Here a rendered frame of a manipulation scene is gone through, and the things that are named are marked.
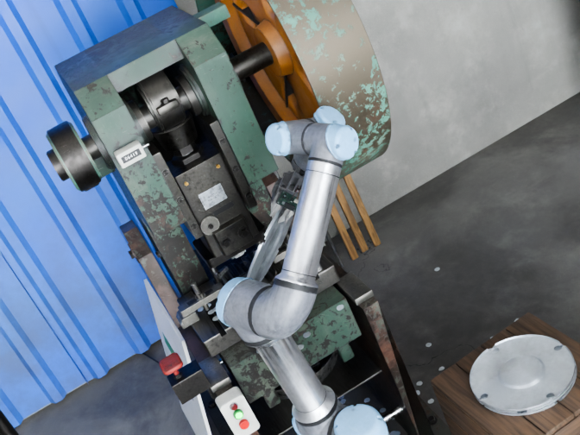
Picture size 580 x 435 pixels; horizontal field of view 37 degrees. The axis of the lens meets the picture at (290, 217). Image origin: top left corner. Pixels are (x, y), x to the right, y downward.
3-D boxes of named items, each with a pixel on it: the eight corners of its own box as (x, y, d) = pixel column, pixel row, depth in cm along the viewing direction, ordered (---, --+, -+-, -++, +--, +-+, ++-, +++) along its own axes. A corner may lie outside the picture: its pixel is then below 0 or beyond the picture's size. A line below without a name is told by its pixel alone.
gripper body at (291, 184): (269, 203, 213) (287, 167, 205) (277, 184, 220) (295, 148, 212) (297, 217, 213) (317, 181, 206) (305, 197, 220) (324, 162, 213)
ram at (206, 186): (264, 237, 249) (223, 151, 235) (219, 264, 246) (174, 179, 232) (245, 217, 264) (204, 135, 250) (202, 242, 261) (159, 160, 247)
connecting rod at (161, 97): (229, 177, 241) (175, 68, 224) (190, 199, 239) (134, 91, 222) (206, 156, 259) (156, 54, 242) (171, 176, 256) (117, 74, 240)
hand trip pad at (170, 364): (193, 381, 240) (182, 362, 236) (174, 393, 239) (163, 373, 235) (187, 369, 246) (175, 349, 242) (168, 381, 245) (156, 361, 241)
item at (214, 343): (341, 280, 261) (334, 264, 258) (211, 358, 253) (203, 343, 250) (302, 243, 287) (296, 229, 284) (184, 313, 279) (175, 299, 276)
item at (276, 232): (257, 294, 247) (255, 293, 247) (301, 204, 248) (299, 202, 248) (238, 293, 218) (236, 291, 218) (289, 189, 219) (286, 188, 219)
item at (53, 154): (290, 87, 240) (267, 29, 232) (75, 204, 229) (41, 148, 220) (267, 72, 255) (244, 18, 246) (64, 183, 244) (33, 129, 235)
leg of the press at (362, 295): (457, 440, 279) (367, 215, 236) (428, 459, 277) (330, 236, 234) (337, 315, 358) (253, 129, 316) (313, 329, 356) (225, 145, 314)
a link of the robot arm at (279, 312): (280, 347, 178) (335, 116, 180) (246, 335, 186) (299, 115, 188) (318, 353, 186) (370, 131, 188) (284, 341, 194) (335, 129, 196)
